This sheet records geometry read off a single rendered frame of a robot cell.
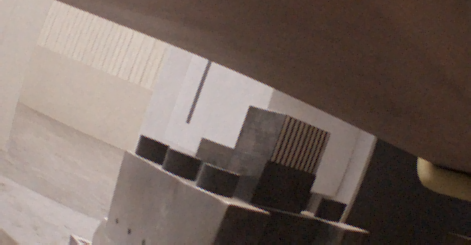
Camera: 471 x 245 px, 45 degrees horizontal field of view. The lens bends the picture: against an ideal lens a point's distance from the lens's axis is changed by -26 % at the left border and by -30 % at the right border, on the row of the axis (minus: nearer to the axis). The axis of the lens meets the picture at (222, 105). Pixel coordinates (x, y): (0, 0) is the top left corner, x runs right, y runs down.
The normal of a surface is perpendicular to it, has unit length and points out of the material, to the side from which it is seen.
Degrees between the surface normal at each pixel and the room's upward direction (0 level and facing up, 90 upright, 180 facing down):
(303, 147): 90
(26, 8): 90
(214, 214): 90
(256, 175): 90
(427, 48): 135
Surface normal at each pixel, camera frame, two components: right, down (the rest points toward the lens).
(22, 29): 0.44, 0.11
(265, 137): -0.82, -0.32
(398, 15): 0.22, 0.80
